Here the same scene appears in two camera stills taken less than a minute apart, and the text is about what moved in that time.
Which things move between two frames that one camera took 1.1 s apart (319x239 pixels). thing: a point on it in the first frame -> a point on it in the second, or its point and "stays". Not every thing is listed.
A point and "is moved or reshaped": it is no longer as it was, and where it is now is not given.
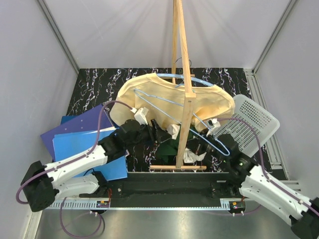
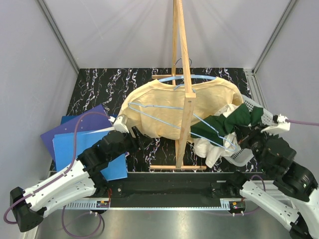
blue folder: x=67 y=145 stays
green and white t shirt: x=168 y=149 -> x=215 y=137
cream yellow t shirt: x=164 y=100 is moved or reshaped
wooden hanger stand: x=177 y=13 stays
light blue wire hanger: x=138 y=93 -> x=235 y=148
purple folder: x=88 y=122 stays
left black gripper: x=158 y=135 -> x=141 y=141
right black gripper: x=196 y=145 -> x=244 y=133
